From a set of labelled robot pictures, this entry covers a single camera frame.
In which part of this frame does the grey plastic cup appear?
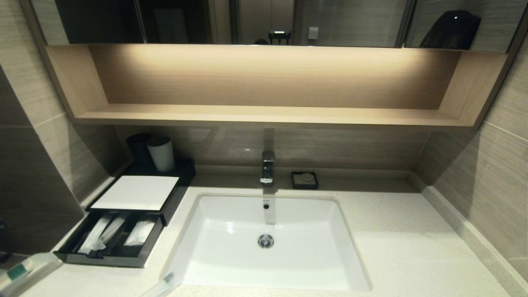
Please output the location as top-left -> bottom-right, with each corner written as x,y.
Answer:
146,136 -> 176,173

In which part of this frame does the wooden wall shelf niche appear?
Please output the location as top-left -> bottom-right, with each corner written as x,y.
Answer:
43,43 -> 510,132

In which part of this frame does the small item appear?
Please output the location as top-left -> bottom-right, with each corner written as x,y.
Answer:
139,272 -> 176,297

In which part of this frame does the black tumbler cup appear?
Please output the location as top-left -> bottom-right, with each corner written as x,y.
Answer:
126,133 -> 153,166

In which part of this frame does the chrome sink faucet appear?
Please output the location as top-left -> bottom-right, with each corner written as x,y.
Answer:
259,150 -> 276,185

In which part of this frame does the toothbrush with green label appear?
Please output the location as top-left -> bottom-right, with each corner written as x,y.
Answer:
0,252 -> 63,297
93,214 -> 130,251

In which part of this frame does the white square plate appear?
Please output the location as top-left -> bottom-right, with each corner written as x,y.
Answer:
90,175 -> 179,211

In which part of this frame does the white ceramic sink basin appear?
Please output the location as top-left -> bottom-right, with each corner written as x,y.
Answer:
165,193 -> 372,292

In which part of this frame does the wall mirror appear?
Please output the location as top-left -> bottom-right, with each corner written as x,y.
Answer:
31,0 -> 528,53

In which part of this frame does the black glossy wall dispenser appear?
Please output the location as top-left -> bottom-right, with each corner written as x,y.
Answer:
420,10 -> 482,50

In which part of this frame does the black square soap dish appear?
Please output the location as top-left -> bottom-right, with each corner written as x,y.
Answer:
291,172 -> 319,190

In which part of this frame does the long white sachet packet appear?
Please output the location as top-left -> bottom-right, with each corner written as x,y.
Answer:
77,214 -> 111,255

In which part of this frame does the black amenity box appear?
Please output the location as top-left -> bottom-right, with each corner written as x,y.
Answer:
85,159 -> 196,226

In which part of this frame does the black tray with white packets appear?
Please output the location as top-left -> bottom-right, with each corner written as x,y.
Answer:
53,210 -> 164,268

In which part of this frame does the small white wrapped packet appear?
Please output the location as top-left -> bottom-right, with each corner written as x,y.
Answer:
124,220 -> 156,247

